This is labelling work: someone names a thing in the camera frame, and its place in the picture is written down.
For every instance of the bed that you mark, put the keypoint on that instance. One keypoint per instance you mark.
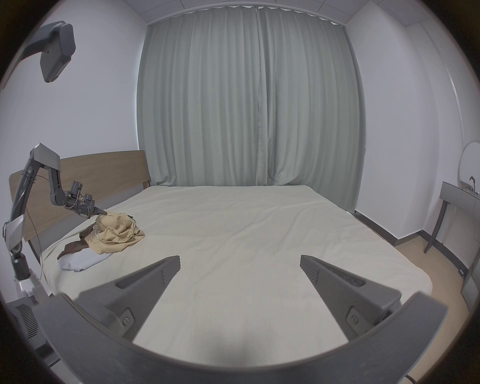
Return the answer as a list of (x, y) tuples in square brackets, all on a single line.
[(243, 232)]

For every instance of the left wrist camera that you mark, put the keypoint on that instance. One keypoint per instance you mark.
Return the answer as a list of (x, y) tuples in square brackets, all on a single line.
[(76, 188)]

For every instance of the beige shorts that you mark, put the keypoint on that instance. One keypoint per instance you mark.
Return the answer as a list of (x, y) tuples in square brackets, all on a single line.
[(112, 232)]

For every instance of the white garment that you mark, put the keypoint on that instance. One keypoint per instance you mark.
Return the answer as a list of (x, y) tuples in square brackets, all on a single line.
[(80, 262)]

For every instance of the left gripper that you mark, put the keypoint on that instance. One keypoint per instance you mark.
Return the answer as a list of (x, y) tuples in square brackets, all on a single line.
[(78, 206)]

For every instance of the round white mirror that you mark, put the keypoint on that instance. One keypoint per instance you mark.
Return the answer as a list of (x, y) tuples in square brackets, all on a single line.
[(473, 161)]

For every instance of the brown garment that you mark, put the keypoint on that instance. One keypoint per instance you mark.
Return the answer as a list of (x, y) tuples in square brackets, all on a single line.
[(77, 245)]

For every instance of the pale grey-green curtain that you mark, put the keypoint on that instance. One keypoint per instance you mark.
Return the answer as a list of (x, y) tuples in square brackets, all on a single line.
[(225, 112)]

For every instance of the grey dressing table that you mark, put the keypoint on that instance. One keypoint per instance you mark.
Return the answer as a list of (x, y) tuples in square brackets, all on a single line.
[(457, 195)]

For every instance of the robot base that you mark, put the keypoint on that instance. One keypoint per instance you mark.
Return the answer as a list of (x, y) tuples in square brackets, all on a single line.
[(26, 318)]

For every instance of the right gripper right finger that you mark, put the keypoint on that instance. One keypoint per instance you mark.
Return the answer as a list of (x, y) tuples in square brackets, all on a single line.
[(337, 292)]

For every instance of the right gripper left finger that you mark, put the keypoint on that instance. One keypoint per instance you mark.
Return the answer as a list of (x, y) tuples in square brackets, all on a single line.
[(138, 292)]

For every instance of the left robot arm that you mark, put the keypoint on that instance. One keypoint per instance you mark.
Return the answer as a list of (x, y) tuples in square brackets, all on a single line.
[(17, 210)]

